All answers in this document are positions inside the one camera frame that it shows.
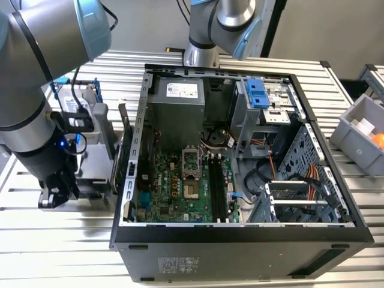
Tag hard disk in blue carrier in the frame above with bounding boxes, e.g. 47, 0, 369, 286
49, 76, 103, 116

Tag round grey speaker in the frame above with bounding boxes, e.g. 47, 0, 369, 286
208, 128, 229, 145

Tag CPU socket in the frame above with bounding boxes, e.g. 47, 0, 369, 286
183, 179, 201, 201

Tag black frame post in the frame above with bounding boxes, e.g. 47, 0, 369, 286
259, 0, 287, 58

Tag grey plastic bin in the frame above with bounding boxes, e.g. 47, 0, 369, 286
329, 93, 384, 178

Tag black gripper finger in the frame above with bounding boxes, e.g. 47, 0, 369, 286
61, 163, 80, 200
37, 176, 65, 210

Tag orange ball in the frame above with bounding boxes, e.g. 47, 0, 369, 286
370, 133, 384, 151

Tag metal socket cover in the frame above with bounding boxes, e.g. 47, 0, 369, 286
182, 145, 201, 178

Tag black case fan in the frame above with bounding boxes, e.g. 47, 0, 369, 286
140, 118, 157, 193

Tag red yellow power wires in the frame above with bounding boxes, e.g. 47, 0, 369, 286
304, 163, 321, 201

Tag yellow white wire bundle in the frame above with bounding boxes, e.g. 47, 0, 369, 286
200, 127, 238, 151

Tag black PC case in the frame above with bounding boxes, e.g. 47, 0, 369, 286
109, 62, 376, 283

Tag green motherboard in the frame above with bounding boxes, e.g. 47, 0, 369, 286
134, 151, 242, 224

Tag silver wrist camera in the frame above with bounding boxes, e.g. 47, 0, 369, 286
61, 110, 94, 134

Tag blue drive latch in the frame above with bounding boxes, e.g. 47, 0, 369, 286
245, 78, 268, 109

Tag grey power supply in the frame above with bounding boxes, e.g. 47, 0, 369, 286
146, 76, 206, 152

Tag grey metal disk bay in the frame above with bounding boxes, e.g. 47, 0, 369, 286
248, 179, 343, 224

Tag orange drive power wires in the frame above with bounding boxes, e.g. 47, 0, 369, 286
251, 134, 277, 181

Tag green graphics card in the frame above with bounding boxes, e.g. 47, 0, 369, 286
109, 100, 134, 194

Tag white block in bin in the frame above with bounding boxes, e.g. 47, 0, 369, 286
350, 118, 376, 136

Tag grey parts rack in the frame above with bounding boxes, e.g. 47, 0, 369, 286
38, 103, 127, 212

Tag black data cable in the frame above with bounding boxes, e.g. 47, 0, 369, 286
243, 161, 269, 206

